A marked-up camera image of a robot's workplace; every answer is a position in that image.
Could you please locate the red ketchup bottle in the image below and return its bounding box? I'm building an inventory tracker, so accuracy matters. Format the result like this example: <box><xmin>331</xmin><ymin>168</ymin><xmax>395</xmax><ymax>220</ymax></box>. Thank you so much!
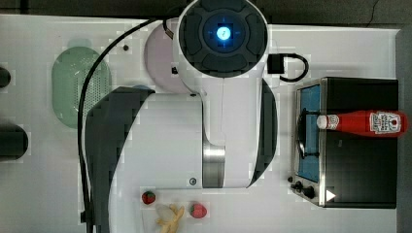
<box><xmin>317</xmin><ymin>110</ymin><xmax>409</xmax><ymax>138</ymax></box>

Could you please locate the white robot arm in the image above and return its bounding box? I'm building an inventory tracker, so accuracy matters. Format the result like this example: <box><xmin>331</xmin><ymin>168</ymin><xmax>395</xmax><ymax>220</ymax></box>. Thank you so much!
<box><xmin>84</xmin><ymin>0</ymin><xmax>277</xmax><ymax>233</ymax></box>

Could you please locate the black toaster oven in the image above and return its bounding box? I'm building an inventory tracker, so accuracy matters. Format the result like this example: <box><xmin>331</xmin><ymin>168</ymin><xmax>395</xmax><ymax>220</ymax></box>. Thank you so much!
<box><xmin>289</xmin><ymin>78</ymin><xmax>398</xmax><ymax>209</ymax></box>

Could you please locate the blue bowl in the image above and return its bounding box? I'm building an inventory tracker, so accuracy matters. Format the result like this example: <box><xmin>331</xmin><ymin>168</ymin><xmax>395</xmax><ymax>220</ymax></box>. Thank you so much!
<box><xmin>132</xmin><ymin>84</ymin><xmax>151</xmax><ymax>90</ymax></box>

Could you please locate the pink round plate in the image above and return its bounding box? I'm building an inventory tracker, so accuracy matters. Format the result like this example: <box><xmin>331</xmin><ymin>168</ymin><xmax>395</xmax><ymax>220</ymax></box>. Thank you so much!
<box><xmin>144</xmin><ymin>20</ymin><xmax>189</xmax><ymax>94</ymax></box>

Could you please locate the right red strawberry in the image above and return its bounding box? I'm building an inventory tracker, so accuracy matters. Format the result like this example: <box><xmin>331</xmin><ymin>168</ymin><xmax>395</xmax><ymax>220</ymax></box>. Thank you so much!
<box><xmin>189</xmin><ymin>203</ymin><xmax>207</xmax><ymax>218</ymax></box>

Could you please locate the red strawberry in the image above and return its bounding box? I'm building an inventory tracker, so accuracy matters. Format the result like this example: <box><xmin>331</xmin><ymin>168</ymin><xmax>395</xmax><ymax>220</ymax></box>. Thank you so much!
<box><xmin>142</xmin><ymin>191</ymin><xmax>156</xmax><ymax>205</ymax></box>
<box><xmin>189</xmin><ymin>203</ymin><xmax>207</xmax><ymax>218</ymax></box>

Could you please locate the left red strawberry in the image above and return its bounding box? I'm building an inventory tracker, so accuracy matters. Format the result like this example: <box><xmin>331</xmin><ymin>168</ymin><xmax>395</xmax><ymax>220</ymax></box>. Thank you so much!
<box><xmin>142</xmin><ymin>191</ymin><xmax>156</xmax><ymax>205</ymax></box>

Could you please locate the peeled banana toy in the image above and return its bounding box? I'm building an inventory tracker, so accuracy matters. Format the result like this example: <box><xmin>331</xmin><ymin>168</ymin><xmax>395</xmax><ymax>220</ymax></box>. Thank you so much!
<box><xmin>155</xmin><ymin>204</ymin><xmax>185</xmax><ymax>233</ymax></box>

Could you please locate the green oval colander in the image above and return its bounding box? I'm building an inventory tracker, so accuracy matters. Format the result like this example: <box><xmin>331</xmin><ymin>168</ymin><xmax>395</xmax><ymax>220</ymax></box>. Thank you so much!
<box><xmin>51</xmin><ymin>46</ymin><xmax>112</xmax><ymax>129</ymax></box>

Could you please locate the black round pan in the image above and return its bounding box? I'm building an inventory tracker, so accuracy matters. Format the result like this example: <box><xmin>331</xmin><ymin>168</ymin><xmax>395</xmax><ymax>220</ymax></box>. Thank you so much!
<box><xmin>0</xmin><ymin>124</ymin><xmax>29</xmax><ymax>161</ymax></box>

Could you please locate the small black pot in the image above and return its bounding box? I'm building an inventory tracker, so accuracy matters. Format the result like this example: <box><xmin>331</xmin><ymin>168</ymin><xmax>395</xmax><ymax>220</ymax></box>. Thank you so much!
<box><xmin>0</xmin><ymin>68</ymin><xmax>12</xmax><ymax>88</ymax></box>

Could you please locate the black camera connector cable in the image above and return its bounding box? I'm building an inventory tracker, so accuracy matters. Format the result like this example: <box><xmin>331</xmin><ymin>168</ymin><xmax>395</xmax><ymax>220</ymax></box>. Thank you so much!
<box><xmin>266</xmin><ymin>52</ymin><xmax>310</xmax><ymax>83</ymax></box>

